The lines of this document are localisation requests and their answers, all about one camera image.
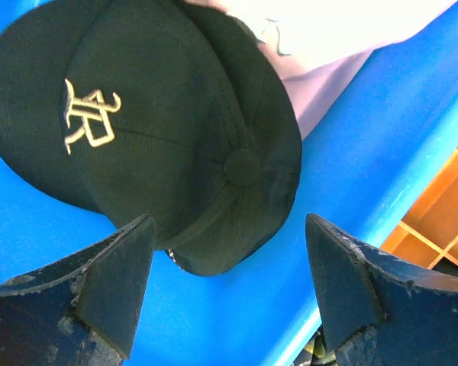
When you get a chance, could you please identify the blue plastic bin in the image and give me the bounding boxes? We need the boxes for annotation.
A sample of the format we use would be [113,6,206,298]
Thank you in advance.
[0,2,458,365]

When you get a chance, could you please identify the pink cap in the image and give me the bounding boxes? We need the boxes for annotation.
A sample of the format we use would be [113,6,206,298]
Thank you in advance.
[194,0,454,137]

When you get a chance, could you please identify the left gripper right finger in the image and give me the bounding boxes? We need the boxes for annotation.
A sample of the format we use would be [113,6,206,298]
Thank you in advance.
[305,213,458,365]

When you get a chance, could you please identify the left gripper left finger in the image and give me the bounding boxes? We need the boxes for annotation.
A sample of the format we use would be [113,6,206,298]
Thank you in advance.
[0,215,156,365]

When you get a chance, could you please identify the rolled dark green belt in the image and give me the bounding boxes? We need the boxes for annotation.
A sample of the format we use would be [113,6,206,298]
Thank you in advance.
[292,330,337,366]

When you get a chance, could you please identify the wooden compartment tray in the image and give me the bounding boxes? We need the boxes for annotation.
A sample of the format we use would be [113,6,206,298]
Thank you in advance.
[381,146,458,276]

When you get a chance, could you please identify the black cap gold letter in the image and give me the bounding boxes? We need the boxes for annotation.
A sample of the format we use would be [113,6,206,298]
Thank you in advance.
[0,1,302,276]

